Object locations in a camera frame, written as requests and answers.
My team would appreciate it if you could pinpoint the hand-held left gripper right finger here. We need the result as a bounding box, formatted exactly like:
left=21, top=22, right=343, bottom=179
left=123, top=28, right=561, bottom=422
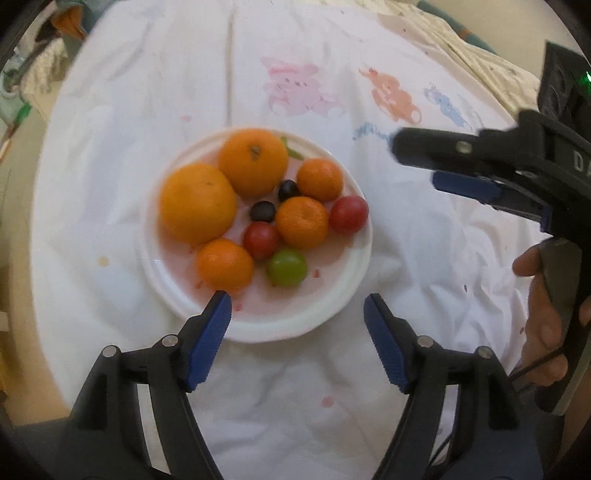
left=363, top=293, right=541, bottom=480

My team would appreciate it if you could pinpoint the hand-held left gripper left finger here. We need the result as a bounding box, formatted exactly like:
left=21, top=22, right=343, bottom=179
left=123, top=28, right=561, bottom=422
left=65, top=291, right=233, bottom=480

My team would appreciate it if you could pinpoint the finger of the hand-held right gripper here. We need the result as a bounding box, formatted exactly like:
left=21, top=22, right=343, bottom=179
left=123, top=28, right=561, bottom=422
left=433, top=170, right=552, bottom=234
left=392, top=110, right=548, bottom=178

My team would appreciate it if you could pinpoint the small mandarin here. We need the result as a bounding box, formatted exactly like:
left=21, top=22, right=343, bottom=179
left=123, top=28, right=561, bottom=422
left=196, top=238, right=255, bottom=295
left=296, top=158, right=345, bottom=202
left=276, top=196, right=330, bottom=250

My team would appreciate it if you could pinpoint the pink and white plate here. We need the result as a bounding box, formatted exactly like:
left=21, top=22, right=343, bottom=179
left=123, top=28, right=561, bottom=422
left=136, top=127, right=374, bottom=343

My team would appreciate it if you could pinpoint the green grape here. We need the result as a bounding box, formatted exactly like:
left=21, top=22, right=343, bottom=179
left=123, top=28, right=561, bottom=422
left=266, top=248, right=308, bottom=287

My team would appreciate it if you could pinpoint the red cherry tomato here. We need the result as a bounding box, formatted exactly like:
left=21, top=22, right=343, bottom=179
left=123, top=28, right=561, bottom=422
left=329, top=195, right=370, bottom=234
left=243, top=222, right=281, bottom=260

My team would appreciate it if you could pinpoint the large smooth orange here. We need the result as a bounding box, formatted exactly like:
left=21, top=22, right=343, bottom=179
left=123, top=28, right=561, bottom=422
left=159, top=163, right=238, bottom=246

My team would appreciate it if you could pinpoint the person's right hand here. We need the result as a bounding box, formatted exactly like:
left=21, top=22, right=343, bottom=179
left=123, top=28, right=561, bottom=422
left=512, top=242, right=571, bottom=387

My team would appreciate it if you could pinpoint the white cartoon printed cloth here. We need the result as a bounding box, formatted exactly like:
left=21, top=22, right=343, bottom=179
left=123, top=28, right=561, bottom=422
left=32, top=0, right=555, bottom=480

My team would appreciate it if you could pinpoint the beige patterned quilt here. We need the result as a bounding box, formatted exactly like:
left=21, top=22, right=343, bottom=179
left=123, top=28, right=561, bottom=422
left=379, top=0, right=543, bottom=121

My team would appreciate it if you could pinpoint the teal cushion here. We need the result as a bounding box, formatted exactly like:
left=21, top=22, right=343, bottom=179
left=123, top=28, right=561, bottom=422
left=418, top=0, right=497, bottom=51

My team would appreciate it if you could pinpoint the large orange with stem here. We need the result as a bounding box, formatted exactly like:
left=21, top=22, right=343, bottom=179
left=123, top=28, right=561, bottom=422
left=217, top=128, right=290, bottom=198

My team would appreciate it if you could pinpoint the beige fringed knit blanket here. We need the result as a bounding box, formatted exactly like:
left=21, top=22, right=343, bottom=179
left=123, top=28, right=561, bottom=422
left=21, top=39, right=70, bottom=107

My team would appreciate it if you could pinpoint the orange cloth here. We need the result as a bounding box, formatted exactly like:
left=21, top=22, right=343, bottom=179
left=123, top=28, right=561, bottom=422
left=62, top=4, right=88, bottom=40

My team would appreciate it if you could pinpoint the black cable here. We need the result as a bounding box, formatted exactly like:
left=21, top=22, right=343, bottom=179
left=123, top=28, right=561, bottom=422
left=431, top=346, right=570, bottom=464

